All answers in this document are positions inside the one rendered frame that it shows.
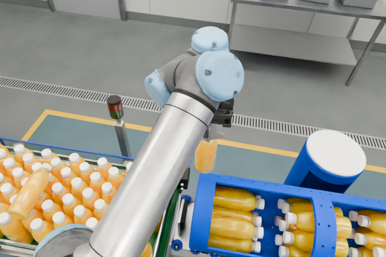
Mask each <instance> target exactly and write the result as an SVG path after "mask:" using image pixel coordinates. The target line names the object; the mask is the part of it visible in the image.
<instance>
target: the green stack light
mask: <svg viewBox="0 0 386 257"><path fill-rule="evenodd" d="M109 113H110V117H111V118H113V119H120V118H122V117H123V116H124V111H123V106H122V109H121V110H119V111H117V112H112V111H110V110H109Z"/></svg>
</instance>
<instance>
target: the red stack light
mask: <svg viewBox="0 0 386 257"><path fill-rule="evenodd" d="M107 106H108V109H109V110H110V111H112V112H117V111H119V110H121V109H122V101H121V102H120V103H118V104H116V105H109V104H108V103H107Z"/></svg>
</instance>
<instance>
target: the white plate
mask: <svg viewBox="0 0 386 257"><path fill-rule="evenodd" d="M307 151H308V153H309V155H310V157H311V158H312V160H313V161H314V162H315V163H316V164H317V165H318V166H320V167H321V168H322V169H324V170H326V171H327V172H330V173H332V174H335V175H338V176H345V177H348V176H355V175H357V174H359V173H361V172H362V171H363V169H364V168H365V165H366V157H365V154H364V152H363V150H362V148H361V147H360V146H359V145H358V144H357V143H356V142H355V141H354V140H353V139H351V138H350V137H348V136H347V135H345V134H343V133H340V132H337V131H333V130H319V131H316V132H314V133H312V134H311V135H310V136H309V138H308V140H307Z"/></svg>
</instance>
